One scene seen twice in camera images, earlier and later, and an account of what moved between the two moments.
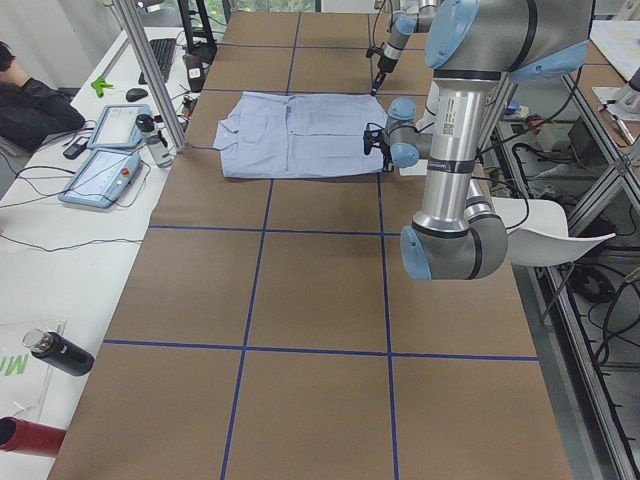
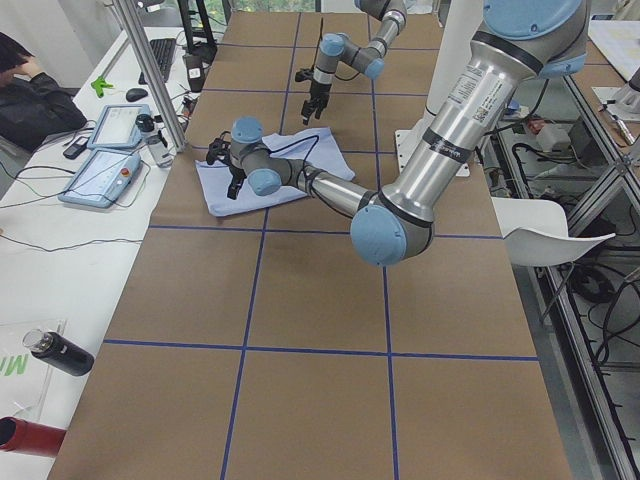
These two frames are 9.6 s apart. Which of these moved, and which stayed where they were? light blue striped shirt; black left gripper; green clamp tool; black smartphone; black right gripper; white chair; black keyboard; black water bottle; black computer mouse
Moved: black right gripper; black left gripper; light blue striped shirt
Stayed: green clamp tool; black keyboard; black computer mouse; black water bottle; black smartphone; white chair
